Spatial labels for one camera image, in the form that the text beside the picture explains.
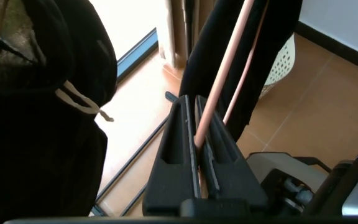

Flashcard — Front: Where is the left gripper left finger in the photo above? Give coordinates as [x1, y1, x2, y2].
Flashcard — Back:
[142, 95, 201, 218]

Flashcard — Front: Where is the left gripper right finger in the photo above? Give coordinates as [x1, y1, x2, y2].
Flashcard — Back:
[195, 95, 269, 216]

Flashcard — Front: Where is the black garment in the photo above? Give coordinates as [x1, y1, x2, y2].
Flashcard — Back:
[0, 0, 118, 219]
[178, 0, 304, 142]

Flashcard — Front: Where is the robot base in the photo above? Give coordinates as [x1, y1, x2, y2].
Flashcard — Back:
[246, 133, 358, 218]

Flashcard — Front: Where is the black clothes rack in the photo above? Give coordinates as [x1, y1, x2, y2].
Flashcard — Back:
[90, 0, 198, 218]

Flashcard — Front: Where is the white laundry basket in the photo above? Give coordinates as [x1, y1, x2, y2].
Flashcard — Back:
[258, 34, 296, 99]

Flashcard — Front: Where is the brown curtain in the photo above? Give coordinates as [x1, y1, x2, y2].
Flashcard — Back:
[158, 0, 217, 69]

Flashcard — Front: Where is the window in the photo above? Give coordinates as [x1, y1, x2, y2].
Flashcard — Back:
[88, 0, 160, 83]

